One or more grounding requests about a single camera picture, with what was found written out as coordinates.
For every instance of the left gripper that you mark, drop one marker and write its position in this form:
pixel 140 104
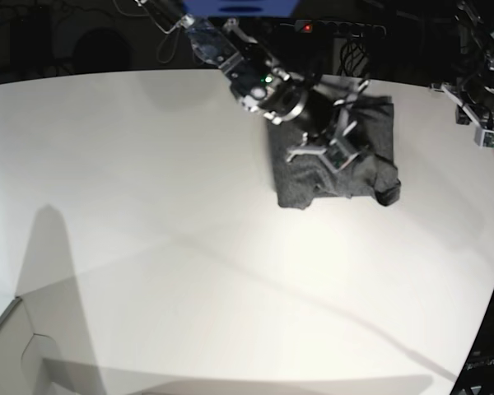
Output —
pixel 477 108

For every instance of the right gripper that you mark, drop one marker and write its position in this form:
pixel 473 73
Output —
pixel 340 125

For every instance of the grey long-sleeve t-shirt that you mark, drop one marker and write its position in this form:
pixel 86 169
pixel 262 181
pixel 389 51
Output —
pixel 372 173

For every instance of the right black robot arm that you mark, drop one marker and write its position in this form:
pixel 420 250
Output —
pixel 262 84

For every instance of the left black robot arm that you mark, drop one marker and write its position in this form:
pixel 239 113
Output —
pixel 471 83

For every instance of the blue plastic panel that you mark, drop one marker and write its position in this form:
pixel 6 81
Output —
pixel 277 8

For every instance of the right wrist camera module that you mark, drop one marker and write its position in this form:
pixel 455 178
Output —
pixel 339 154

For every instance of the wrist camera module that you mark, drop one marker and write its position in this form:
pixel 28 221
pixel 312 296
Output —
pixel 484 138
pixel 339 154

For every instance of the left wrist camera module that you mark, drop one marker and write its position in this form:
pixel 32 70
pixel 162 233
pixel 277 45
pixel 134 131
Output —
pixel 484 138

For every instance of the black power strip red switch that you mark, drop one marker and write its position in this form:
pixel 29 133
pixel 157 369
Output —
pixel 340 28

